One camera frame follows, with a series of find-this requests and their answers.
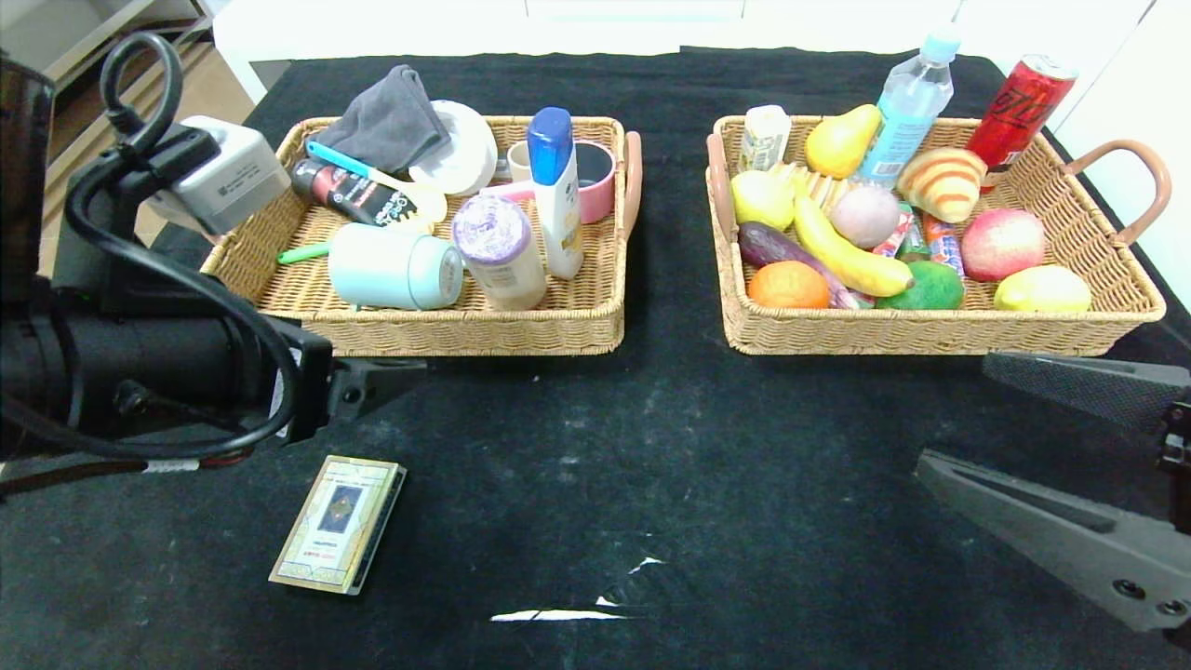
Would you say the pale purple toy ball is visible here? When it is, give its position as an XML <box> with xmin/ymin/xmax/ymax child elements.
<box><xmin>831</xmin><ymin>183</ymin><xmax>903</xmax><ymax>249</ymax></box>

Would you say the white drink carton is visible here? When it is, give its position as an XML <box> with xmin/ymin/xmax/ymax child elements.
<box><xmin>738</xmin><ymin>105</ymin><xmax>792</xmax><ymax>175</ymax></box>

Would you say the striped toy croissant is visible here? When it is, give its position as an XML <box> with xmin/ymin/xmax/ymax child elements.
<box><xmin>895</xmin><ymin>148</ymin><xmax>987</xmax><ymax>225</ymax></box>

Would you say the orange toy tangerine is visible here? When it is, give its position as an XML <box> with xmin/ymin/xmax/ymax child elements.
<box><xmin>747</xmin><ymin>261</ymin><xmax>830</xmax><ymax>311</ymax></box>

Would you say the black bottle red label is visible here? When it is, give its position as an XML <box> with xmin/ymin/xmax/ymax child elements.
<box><xmin>291</xmin><ymin>158</ymin><xmax>417</xmax><ymax>227</ymax></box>

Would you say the red pink toy apple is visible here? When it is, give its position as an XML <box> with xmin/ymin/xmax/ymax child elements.
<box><xmin>960</xmin><ymin>208</ymin><xmax>1046</xmax><ymax>283</ymax></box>

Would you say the purple trash bag roll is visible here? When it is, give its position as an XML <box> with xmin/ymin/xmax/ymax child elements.
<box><xmin>451</xmin><ymin>194</ymin><xmax>548</xmax><ymax>312</ymax></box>

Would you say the grey metal shelf unit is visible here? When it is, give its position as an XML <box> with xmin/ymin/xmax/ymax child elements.
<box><xmin>0</xmin><ymin>0</ymin><xmax>220</xmax><ymax>187</ymax></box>

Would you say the grey folded cloth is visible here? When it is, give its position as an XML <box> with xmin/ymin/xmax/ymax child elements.
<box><xmin>318</xmin><ymin>64</ymin><xmax>454</xmax><ymax>173</ymax></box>

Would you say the round yellow toy lemon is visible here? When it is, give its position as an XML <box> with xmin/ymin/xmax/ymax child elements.
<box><xmin>730</xmin><ymin>171</ymin><xmax>796</xmax><ymax>233</ymax></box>

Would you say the clear water bottle blue label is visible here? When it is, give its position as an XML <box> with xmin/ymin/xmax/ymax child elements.
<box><xmin>854</xmin><ymin>33</ymin><xmax>962</xmax><ymax>193</ymax></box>

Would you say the wicker basket holding utensils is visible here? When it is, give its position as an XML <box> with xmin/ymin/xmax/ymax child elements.
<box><xmin>200</xmin><ymin>115</ymin><xmax>645</xmax><ymax>359</ymax></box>

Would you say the green toy lime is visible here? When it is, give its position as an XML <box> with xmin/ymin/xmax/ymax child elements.
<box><xmin>875</xmin><ymin>261</ymin><xmax>964</xmax><ymax>312</ymax></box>

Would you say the wicker basket holding food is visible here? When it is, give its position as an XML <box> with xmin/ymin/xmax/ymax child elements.
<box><xmin>704</xmin><ymin>114</ymin><xmax>1171</xmax><ymax>359</ymax></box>

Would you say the yellow toy pear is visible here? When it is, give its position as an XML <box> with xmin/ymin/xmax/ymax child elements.
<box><xmin>805</xmin><ymin>103</ymin><xmax>883</xmax><ymax>181</ymax></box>

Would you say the white plate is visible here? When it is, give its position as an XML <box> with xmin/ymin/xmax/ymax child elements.
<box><xmin>409</xmin><ymin>100</ymin><xmax>499</xmax><ymax>196</ymax></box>

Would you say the braided black tagged cable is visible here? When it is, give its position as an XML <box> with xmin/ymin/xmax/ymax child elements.
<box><xmin>0</xmin><ymin>447</ymin><xmax>257</xmax><ymax>499</ymax></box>

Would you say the green chewing gum pack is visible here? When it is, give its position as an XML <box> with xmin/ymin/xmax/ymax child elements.
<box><xmin>898</xmin><ymin>214</ymin><xmax>931</xmax><ymax>266</ymax></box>

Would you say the light teal mug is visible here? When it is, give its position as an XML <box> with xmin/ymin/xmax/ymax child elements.
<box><xmin>328</xmin><ymin>223</ymin><xmax>464</xmax><ymax>311</ymax></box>

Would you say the beige playing card box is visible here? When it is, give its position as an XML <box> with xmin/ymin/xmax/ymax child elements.
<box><xmin>268</xmin><ymin>455</ymin><xmax>408</xmax><ymax>596</ymax></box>

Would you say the oval yellow toy mango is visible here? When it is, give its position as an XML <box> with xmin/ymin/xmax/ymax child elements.
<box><xmin>992</xmin><ymin>266</ymin><xmax>1091</xmax><ymax>315</ymax></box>

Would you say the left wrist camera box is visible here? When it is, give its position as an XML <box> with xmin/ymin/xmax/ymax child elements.
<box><xmin>144</xmin><ymin>115</ymin><xmax>292</xmax><ymax>235</ymax></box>

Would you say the black table cloth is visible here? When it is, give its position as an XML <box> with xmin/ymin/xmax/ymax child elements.
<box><xmin>0</xmin><ymin>47</ymin><xmax>1191</xmax><ymax>670</ymax></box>

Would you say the sliced toy bread loaf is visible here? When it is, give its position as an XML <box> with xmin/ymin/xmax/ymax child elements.
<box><xmin>770</xmin><ymin>162</ymin><xmax>850</xmax><ymax>215</ymax></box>

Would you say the blue handled yellow spoon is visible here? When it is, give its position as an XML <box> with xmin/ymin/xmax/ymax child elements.
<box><xmin>305</xmin><ymin>140</ymin><xmax>449</xmax><ymax>224</ymax></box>

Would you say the purple toy eggplant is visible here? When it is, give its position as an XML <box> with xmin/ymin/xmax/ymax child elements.
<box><xmin>737</xmin><ymin>221</ymin><xmax>866</xmax><ymax>311</ymax></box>

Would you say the pink saucepan cup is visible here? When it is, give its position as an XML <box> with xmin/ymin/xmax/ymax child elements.
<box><xmin>484</xmin><ymin>140</ymin><xmax>618</xmax><ymax>225</ymax></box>

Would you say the smooth black camera cable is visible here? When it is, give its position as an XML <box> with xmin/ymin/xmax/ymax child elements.
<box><xmin>65</xmin><ymin>33</ymin><xmax>303</xmax><ymax>459</ymax></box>

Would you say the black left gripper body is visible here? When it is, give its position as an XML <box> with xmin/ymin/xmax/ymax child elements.
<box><xmin>151</xmin><ymin>315</ymin><xmax>333</xmax><ymax>445</ymax></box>

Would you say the red chewy candy stick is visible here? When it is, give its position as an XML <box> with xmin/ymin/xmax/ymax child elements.
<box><xmin>870</xmin><ymin>209</ymin><xmax>915</xmax><ymax>263</ymax></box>

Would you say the orange sausage stick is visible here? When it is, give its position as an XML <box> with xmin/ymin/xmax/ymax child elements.
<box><xmin>923</xmin><ymin>216</ymin><xmax>969</xmax><ymax>284</ymax></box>

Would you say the yellow toy banana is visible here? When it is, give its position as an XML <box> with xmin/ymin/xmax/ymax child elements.
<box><xmin>791</xmin><ymin>191</ymin><xmax>915</xmax><ymax>299</ymax></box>

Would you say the red soda can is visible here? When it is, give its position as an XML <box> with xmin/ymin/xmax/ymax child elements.
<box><xmin>965</xmin><ymin>55</ymin><xmax>1078</xmax><ymax>194</ymax></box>

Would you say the white bottle blue cap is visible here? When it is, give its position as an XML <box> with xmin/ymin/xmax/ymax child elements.
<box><xmin>526</xmin><ymin>106</ymin><xmax>585</xmax><ymax>280</ymax></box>

